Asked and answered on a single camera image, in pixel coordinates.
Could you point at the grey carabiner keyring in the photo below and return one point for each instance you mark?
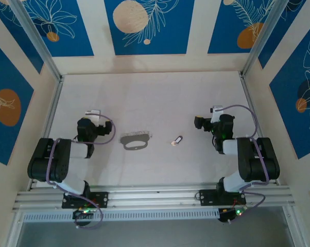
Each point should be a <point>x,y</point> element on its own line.
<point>134,138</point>

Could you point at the aluminium side rail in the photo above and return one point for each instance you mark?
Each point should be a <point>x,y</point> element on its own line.
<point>50,121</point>
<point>245,90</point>

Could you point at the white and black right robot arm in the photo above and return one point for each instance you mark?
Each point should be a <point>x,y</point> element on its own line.
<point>260,159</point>

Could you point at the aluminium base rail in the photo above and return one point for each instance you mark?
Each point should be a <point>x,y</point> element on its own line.
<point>155,199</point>

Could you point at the black controller board with LED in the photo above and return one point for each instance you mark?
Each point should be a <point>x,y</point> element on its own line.
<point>225,214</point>
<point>80,214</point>

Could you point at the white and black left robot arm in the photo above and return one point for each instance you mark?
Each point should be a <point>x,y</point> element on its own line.
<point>49,159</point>

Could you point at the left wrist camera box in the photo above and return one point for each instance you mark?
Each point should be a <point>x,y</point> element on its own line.
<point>93,113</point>

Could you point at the aluminium frame post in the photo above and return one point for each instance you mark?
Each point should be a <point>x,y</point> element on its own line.
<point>38,38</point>
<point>262,38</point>

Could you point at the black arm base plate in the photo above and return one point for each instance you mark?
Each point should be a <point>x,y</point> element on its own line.
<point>101,199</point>
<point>209,198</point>

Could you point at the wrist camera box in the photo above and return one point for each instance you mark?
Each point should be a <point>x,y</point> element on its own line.
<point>216,111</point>
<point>93,113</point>

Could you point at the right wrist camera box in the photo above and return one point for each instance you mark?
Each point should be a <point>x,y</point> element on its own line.
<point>216,111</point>

